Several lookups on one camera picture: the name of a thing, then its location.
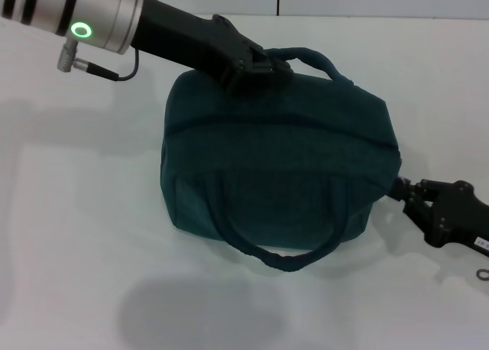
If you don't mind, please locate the left gripper cable with plug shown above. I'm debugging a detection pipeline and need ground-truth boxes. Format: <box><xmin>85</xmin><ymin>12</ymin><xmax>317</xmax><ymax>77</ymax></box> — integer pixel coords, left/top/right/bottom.
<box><xmin>56</xmin><ymin>39</ymin><xmax>140</xmax><ymax>83</ymax></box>

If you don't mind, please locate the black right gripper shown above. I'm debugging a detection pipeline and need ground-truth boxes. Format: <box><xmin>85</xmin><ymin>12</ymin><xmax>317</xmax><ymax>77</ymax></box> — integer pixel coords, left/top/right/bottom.
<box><xmin>388</xmin><ymin>176</ymin><xmax>489</xmax><ymax>258</ymax></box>

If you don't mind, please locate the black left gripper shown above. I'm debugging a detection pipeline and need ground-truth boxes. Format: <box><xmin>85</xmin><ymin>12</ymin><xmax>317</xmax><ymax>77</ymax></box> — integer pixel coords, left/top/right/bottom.
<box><xmin>128</xmin><ymin>0</ymin><xmax>296</xmax><ymax>97</ymax></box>

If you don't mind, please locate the dark teal insulated lunch bag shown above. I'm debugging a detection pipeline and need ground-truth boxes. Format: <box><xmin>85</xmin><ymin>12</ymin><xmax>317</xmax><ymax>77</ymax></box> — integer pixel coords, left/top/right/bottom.
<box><xmin>160</xmin><ymin>47</ymin><xmax>403</xmax><ymax>274</ymax></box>

